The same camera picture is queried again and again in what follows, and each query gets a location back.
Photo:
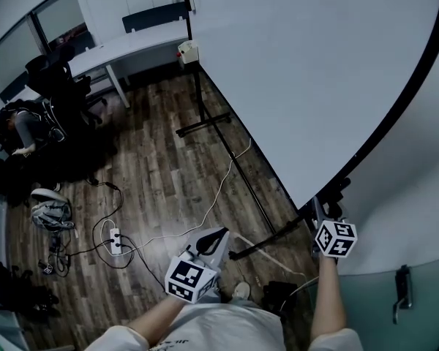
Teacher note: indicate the black office chair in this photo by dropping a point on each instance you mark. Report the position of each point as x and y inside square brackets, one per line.
[64, 86]

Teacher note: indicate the person's light shoe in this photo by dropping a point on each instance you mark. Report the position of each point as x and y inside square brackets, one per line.
[241, 291]

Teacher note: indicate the person's right forearm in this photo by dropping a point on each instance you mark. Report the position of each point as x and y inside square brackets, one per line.
[327, 298]

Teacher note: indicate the white office desk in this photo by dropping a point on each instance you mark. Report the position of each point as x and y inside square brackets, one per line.
[131, 51]

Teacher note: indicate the person's left forearm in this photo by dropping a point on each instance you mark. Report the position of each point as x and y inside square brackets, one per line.
[157, 318]

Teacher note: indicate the black bag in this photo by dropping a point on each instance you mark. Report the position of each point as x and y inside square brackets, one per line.
[280, 298]

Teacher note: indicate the large white whiteboard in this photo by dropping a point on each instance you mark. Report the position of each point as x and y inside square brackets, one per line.
[296, 68]

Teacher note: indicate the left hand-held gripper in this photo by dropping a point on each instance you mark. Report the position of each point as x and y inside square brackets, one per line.
[190, 276]

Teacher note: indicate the pile of black equipment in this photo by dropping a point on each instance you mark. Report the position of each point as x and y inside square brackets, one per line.
[18, 287]

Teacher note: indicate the person's light grey shirt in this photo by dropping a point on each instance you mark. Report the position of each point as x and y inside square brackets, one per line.
[223, 329]

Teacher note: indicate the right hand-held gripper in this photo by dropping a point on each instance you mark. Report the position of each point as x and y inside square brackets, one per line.
[336, 240]

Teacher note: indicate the dark framed glass partition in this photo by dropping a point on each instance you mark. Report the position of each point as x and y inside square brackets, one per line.
[40, 24]

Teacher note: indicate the white box with red button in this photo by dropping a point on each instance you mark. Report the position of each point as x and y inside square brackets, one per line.
[188, 51]

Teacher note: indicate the white power strip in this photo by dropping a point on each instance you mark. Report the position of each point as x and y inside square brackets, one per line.
[115, 241]

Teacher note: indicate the small black printed device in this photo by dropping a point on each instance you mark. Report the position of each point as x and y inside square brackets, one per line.
[47, 268]

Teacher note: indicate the grey backpack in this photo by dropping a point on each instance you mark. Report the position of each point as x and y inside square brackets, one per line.
[51, 215]

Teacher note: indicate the white shoe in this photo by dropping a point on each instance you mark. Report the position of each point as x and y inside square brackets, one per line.
[47, 194]

